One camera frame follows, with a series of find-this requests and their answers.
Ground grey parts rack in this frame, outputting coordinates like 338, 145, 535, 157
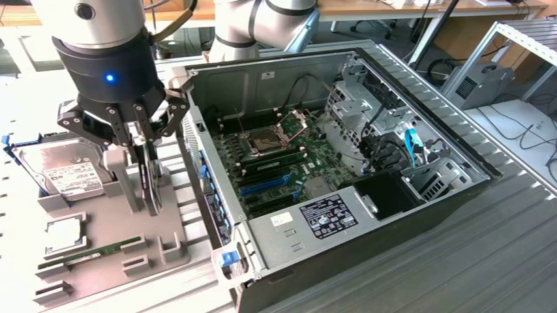
30, 147, 193, 309

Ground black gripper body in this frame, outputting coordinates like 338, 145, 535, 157
51, 28, 177, 112

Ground silver CPU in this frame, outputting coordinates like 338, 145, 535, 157
46, 217, 85, 252

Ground blue disk wire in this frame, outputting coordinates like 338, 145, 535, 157
404, 128, 426, 169

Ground silver disk bay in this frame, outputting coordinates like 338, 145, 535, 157
402, 159, 473, 201

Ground long wooden desk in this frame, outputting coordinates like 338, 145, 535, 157
317, 0, 549, 20

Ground silver chipset heatsink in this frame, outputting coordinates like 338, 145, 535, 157
304, 178, 334, 196

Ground green motherboard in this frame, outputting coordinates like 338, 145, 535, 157
211, 109, 362, 219

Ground black expansion slot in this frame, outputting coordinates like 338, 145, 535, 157
247, 192, 301, 216

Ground grey equipment box black handle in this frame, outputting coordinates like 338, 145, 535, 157
452, 61, 517, 110

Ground aluminium frame shelf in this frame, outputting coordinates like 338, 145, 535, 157
438, 18, 557, 102

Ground black office chair base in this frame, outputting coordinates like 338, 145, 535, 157
350, 18, 398, 39

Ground wooden desk with box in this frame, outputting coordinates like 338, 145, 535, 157
0, 0, 218, 27

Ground black power wire bundle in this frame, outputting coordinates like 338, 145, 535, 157
361, 133, 413, 173

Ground metal socket cover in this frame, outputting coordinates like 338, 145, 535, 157
274, 110, 310, 146

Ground blue expansion slot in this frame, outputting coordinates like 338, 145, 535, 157
241, 174, 292, 196

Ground black graphics card with fan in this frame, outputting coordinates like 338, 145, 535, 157
126, 122, 163, 218

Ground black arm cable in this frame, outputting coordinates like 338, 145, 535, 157
147, 0, 201, 42

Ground CPU socket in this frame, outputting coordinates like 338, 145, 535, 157
241, 128, 289, 157

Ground grey power supply unit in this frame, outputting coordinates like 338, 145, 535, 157
238, 187, 381, 272

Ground coiled black cable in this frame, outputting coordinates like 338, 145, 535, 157
429, 58, 459, 81

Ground black installed RAM stick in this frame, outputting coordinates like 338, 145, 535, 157
241, 150, 309, 173

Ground silver hard disk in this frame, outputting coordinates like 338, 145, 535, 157
11, 136, 117, 201

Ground open black PC case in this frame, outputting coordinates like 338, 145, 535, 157
167, 47, 504, 313

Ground green RAM stick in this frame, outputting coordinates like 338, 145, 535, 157
38, 237, 143, 269

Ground blue disk caddy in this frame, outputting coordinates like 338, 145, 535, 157
2, 130, 110, 196

